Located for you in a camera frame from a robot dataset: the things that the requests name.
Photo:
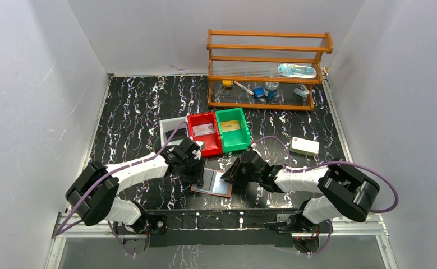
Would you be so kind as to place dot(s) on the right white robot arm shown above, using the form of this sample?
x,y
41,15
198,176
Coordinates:
x,y
345,190

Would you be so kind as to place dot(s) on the white plastic bin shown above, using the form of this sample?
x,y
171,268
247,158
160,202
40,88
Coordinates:
x,y
167,126

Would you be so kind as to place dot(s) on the white silver card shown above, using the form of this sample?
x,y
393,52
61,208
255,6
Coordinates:
x,y
203,129

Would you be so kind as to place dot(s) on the grey stapler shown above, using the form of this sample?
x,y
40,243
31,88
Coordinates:
x,y
302,91

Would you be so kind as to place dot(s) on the clear blister package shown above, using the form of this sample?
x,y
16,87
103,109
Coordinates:
x,y
296,71

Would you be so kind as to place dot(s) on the white box red label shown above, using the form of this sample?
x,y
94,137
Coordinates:
x,y
304,146

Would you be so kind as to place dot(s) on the gold yellow card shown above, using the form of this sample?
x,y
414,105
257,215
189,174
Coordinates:
x,y
230,125

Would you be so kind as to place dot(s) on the red plastic bin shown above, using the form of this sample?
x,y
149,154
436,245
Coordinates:
x,y
213,142

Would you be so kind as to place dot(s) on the yellow small block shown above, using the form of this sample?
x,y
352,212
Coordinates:
x,y
227,83

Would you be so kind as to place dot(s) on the green plastic bin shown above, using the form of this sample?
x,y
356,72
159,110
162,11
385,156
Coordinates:
x,y
235,140

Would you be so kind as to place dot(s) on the red white marker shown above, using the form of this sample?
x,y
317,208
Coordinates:
x,y
243,88

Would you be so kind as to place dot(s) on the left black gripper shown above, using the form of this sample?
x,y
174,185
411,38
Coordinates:
x,y
196,167

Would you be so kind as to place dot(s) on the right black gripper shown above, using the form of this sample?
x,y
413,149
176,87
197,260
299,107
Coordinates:
x,y
233,174

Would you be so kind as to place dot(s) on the wooden shelf rack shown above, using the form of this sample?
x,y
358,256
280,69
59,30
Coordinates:
x,y
252,58

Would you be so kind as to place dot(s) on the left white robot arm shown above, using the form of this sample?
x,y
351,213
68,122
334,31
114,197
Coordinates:
x,y
94,194

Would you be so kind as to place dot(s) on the blue small block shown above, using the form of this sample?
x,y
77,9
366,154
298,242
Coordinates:
x,y
258,92

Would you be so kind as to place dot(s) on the black card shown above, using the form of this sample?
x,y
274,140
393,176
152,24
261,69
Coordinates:
x,y
179,134

